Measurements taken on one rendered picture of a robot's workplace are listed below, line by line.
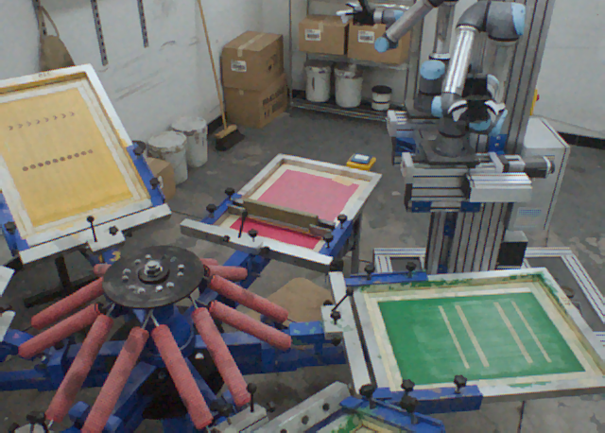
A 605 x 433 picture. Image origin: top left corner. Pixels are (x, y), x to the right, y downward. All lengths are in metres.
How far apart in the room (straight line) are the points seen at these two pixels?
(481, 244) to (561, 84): 2.99
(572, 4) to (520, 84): 2.99
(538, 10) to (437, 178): 0.80
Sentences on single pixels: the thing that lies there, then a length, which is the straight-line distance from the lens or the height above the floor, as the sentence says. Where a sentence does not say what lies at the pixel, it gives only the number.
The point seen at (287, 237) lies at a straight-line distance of 2.50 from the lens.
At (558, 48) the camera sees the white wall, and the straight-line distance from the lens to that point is 5.77.
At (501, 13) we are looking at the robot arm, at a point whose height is 1.87.
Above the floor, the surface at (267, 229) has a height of 0.95.
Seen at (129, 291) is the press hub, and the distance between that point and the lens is 1.74.
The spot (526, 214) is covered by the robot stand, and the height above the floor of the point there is 0.87.
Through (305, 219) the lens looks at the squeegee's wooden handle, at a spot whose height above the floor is 1.04.
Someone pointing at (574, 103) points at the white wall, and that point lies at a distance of 5.92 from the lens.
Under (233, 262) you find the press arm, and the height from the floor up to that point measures 1.04.
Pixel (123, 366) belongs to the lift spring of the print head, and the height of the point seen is 1.20.
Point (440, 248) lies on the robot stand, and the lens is 3.15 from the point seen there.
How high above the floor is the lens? 2.39
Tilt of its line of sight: 32 degrees down
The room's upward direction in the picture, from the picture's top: straight up
